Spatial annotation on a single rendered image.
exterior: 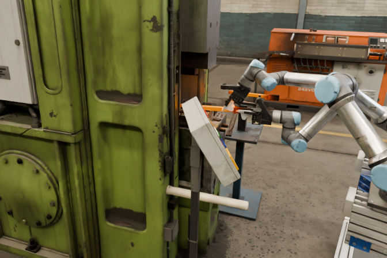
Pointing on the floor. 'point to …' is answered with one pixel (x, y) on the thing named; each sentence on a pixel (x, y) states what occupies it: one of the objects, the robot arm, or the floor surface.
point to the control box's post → (194, 207)
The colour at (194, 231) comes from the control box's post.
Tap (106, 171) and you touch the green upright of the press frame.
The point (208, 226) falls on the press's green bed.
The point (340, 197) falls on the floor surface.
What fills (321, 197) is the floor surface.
